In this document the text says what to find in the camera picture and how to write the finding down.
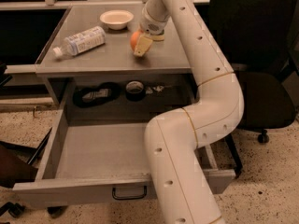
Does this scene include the black office chair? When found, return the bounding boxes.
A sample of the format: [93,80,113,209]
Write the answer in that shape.
[205,0,299,179]

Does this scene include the black drawer handle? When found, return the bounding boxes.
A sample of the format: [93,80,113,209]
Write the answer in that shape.
[112,186,148,201]

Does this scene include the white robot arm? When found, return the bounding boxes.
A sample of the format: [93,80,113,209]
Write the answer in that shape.
[134,0,244,224]

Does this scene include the green and yellow sponge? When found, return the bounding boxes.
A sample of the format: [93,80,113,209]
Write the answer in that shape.
[151,35,165,41]

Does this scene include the clear plastic water bottle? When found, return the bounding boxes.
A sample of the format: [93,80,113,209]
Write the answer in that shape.
[53,26,106,59]

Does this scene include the black coiled strap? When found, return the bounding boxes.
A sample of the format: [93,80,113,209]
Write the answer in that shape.
[72,81,122,108]

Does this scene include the black tape roll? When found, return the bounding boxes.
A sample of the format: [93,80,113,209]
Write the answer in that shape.
[125,80,145,102]

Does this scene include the grey metal cabinet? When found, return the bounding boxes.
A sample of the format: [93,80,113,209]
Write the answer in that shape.
[35,2,214,126]

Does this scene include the open grey top drawer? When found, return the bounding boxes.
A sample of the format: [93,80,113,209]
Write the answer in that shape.
[12,77,237,210]

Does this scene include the orange fruit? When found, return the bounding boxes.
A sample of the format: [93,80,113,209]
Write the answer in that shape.
[130,31,143,53]

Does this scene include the small crumpled wrappers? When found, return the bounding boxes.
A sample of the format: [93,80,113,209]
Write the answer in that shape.
[146,85,170,95]

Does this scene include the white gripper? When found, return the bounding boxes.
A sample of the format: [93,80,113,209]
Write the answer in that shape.
[134,7,170,57]

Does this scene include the white ceramic bowl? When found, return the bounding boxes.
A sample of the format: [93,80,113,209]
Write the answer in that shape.
[100,10,134,31]

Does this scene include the dark chair base at left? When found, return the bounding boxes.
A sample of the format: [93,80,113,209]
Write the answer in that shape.
[0,63,66,218]

